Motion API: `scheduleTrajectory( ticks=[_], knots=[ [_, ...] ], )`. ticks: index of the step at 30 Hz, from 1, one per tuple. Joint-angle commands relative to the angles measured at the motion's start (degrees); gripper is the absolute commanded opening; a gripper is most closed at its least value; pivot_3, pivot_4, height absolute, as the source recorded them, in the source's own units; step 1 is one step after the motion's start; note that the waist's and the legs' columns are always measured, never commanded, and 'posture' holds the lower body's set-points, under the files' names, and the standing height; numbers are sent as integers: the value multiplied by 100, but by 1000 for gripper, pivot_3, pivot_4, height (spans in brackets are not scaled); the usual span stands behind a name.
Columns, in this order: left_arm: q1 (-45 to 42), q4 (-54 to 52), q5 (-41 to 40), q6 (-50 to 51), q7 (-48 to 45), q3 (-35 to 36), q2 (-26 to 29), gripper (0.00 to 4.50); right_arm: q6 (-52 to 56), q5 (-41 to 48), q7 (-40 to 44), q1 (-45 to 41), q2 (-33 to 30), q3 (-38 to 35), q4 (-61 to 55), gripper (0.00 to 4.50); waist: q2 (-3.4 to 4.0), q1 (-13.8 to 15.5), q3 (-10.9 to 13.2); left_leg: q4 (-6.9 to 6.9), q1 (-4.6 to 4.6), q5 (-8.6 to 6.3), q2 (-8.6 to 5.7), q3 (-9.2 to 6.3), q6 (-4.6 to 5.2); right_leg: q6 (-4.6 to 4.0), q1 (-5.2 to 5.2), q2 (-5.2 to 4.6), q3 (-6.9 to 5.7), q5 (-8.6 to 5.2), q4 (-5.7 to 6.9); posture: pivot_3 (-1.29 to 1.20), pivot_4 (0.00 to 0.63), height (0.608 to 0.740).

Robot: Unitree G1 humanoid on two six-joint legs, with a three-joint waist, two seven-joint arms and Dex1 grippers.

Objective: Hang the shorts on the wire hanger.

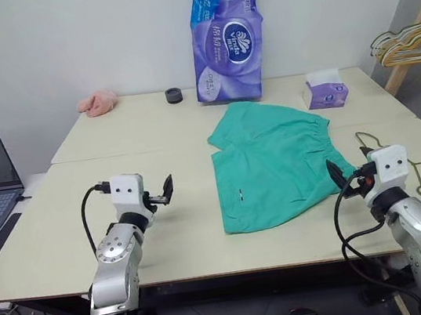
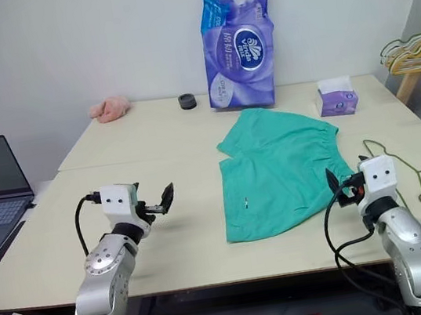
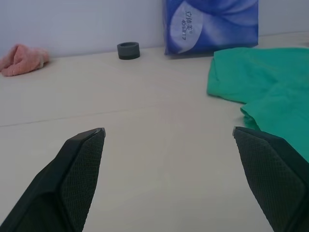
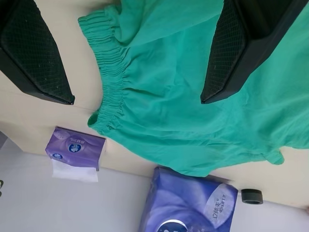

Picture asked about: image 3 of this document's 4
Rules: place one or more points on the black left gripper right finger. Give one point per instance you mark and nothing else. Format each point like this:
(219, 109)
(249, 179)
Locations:
(272, 174)

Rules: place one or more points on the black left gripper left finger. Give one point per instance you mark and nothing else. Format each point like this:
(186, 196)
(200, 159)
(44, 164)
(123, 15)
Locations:
(72, 181)

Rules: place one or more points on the green garment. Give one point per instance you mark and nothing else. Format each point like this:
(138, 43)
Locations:
(265, 79)

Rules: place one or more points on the pink towel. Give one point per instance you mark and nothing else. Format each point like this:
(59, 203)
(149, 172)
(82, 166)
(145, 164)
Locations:
(19, 62)

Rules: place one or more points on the large blue tissue pack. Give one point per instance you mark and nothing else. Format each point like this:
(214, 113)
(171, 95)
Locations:
(212, 29)

